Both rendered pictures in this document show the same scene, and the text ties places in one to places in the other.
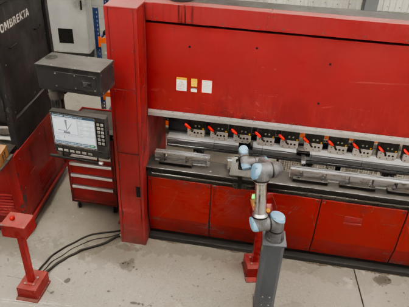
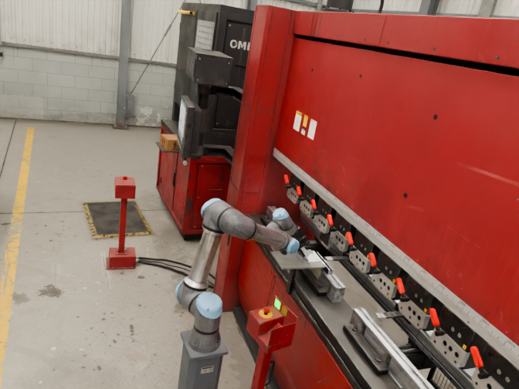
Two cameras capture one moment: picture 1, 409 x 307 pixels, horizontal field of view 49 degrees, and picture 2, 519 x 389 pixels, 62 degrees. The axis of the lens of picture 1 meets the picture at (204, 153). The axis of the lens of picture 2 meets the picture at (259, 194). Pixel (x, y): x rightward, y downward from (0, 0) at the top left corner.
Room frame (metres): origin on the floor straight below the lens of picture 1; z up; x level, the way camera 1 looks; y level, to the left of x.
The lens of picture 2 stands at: (1.90, -2.02, 2.14)
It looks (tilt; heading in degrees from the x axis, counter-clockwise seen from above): 21 degrees down; 59
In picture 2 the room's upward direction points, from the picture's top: 10 degrees clockwise
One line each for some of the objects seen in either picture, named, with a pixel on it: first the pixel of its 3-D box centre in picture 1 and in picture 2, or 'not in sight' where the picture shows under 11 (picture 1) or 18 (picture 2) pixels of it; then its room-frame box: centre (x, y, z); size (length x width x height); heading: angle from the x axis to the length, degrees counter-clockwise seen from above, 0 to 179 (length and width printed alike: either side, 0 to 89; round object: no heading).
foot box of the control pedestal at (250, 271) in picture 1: (254, 267); not in sight; (2.97, -0.52, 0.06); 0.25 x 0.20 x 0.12; 6
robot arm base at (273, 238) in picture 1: (274, 232); (205, 333); (2.61, -0.57, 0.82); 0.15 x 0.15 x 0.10
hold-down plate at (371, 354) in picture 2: (310, 180); (364, 347); (3.23, -0.94, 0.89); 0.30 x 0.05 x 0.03; 82
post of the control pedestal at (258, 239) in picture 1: (257, 239); (259, 377); (3.00, -0.51, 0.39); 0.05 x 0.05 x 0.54; 6
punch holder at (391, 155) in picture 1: (387, 149); (506, 379); (3.21, -1.51, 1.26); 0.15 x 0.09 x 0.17; 82
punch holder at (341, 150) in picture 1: (338, 143); (422, 302); (3.26, -1.11, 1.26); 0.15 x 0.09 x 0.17; 82
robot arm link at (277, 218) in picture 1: (276, 221); (207, 310); (2.61, -0.56, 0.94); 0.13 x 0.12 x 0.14; 104
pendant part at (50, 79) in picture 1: (80, 113); (201, 111); (3.07, 0.97, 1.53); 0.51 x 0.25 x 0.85; 78
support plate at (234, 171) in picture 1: (241, 167); (297, 259); (3.23, -0.32, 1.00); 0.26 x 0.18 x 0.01; 172
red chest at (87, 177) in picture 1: (100, 162); not in sight; (3.93, 1.09, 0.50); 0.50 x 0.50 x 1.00; 82
